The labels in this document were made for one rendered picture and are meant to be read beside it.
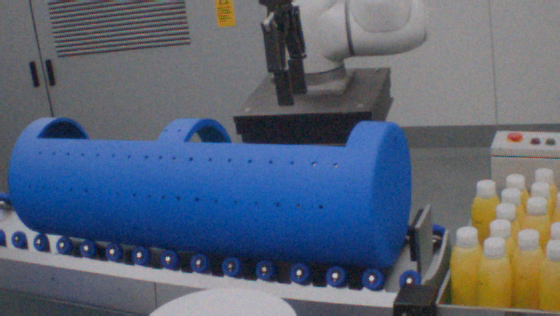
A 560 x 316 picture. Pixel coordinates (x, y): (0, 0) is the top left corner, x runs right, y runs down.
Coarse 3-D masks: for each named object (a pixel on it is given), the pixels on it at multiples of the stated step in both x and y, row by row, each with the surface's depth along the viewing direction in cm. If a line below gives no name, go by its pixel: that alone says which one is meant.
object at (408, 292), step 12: (408, 288) 147; (420, 288) 146; (432, 288) 146; (396, 300) 144; (408, 300) 143; (420, 300) 143; (432, 300) 143; (396, 312) 144; (408, 312) 143; (420, 312) 141; (432, 312) 143
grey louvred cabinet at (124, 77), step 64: (0, 0) 348; (64, 0) 339; (128, 0) 332; (192, 0) 326; (256, 0) 319; (0, 64) 361; (64, 64) 352; (128, 64) 344; (192, 64) 337; (256, 64) 330; (0, 128) 375; (128, 128) 356
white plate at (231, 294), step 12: (228, 288) 149; (240, 288) 148; (180, 300) 146; (192, 300) 146; (204, 300) 146; (216, 300) 145; (228, 300) 145; (240, 300) 144; (252, 300) 144; (264, 300) 143; (276, 300) 143; (156, 312) 143; (168, 312) 143; (180, 312) 143; (192, 312) 142; (204, 312) 142; (216, 312) 141; (228, 312) 141; (240, 312) 141; (252, 312) 140; (264, 312) 140; (276, 312) 139; (288, 312) 139
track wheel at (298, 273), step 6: (300, 264) 165; (306, 264) 165; (294, 270) 165; (300, 270) 165; (306, 270) 164; (294, 276) 165; (300, 276) 164; (306, 276) 164; (294, 282) 165; (300, 282) 164; (306, 282) 164
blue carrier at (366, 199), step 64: (64, 128) 202; (192, 128) 172; (384, 128) 157; (64, 192) 177; (128, 192) 170; (192, 192) 164; (256, 192) 158; (320, 192) 153; (384, 192) 156; (256, 256) 168; (320, 256) 160; (384, 256) 158
